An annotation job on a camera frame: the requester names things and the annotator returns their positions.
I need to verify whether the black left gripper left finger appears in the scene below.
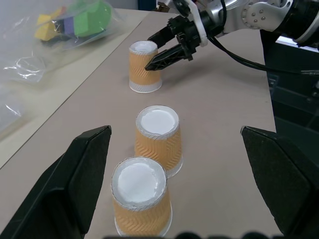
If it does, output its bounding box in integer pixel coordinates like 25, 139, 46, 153
0, 125, 112, 239

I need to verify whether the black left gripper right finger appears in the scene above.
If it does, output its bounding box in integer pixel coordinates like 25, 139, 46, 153
240, 125, 319, 239

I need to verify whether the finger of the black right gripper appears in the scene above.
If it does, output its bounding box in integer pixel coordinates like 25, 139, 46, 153
145, 44, 188, 73
147, 25, 176, 48

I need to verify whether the orange ribbed paper cup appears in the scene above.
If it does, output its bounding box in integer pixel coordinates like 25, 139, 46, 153
134, 105, 184, 179
129, 40, 163, 94
111, 156, 173, 237

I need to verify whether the green foam block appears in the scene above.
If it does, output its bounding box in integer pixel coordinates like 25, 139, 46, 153
71, 0, 113, 38

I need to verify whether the clear bag of foam blocks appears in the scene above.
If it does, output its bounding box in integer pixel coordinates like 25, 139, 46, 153
31, 0, 116, 52

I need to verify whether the empty clear plastic bag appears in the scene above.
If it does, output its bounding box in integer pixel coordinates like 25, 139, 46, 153
0, 48, 50, 84
0, 84, 28, 136

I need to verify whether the purple foam block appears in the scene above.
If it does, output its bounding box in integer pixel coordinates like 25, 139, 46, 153
63, 16, 76, 36

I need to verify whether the yellow foam block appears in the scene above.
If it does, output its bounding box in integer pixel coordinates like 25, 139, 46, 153
34, 12, 60, 41

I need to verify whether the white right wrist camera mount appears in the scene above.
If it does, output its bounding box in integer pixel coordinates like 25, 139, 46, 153
184, 0, 209, 47

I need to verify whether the dark machine frame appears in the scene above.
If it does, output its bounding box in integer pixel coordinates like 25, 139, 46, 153
259, 28, 319, 155

